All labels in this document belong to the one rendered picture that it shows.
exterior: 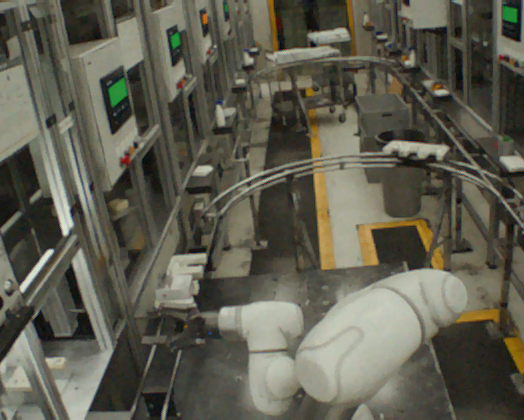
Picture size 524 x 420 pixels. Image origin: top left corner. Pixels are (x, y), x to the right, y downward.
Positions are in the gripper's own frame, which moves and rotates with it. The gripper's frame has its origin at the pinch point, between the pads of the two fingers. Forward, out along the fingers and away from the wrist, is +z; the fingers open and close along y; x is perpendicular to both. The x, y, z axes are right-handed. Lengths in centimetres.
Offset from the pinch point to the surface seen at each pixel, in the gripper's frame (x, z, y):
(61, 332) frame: -25, 42, -18
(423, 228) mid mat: -254, -124, -111
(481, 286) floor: -171, -145, -112
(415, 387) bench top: -17, -75, -44
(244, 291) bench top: -85, -13, -44
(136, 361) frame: -36, 23, -41
